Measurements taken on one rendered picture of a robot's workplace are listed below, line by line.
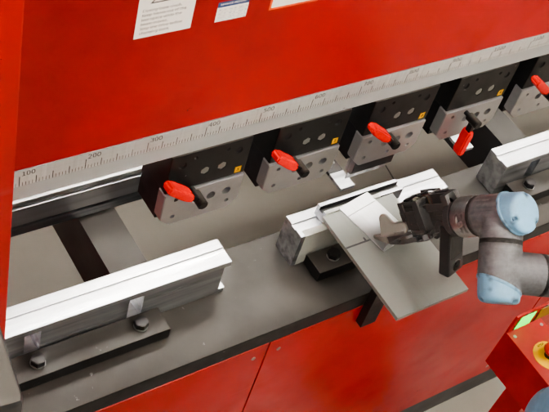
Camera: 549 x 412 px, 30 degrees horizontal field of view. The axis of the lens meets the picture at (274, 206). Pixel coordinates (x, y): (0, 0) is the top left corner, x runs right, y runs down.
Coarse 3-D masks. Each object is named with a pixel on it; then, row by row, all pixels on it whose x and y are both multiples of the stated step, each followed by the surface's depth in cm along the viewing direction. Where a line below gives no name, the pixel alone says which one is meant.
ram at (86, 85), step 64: (64, 0) 122; (128, 0) 127; (256, 0) 140; (320, 0) 148; (384, 0) 156; (448, 0) 165; (512, 0) 176; (64, 64) 130; (128, 64) 136; (192, 64) 143; (256, 64) 151; (320, 64) 160; (384, 64) 169; (64, 128) 139; (128, 128) 146; (256, 128) 164
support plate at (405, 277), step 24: (336, 216) 204; (360, 240) 201; (360, 264) 197; (384, 264) 199; (408, 264) 200; (432, 264) 202; (384, 288) 195; (408, 288) 196; (432, 288) 198; (456, 288) 199; (408, 312) 192
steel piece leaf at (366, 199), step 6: (366, 192) 210; (360, 198) 209; (366, 198) 209; (372, 198) 209; (348, 204) 207; (354, 204) 207; (360, 204) 207; (366, 204) 208; (342, 210) 205; (348, 210) 206; (354, 210) 206; (348, 216) 205
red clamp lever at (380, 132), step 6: (372, 126) 176; (378, 126) 177; (372, 132) 176; (378, 132) 177; (384, 132) 179; (390, 132) 184; (378, 138) 179; (384, 138) 179; (390, 138) 181; (390, 144) 183; (396, 144) 183
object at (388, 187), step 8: (384, 184) 213; (392, 184) 214; (352, 192) 210; (360, 192) 210; (368, 192) 211; (376, 192) 212; (384, 192) 212; (392, 192) 212; (400, 192) 214; (328, 200) 206; (336, 200) 207; (344, 200) 208; (320, 208) 206; (328, 208) 206; (320, 216) 206
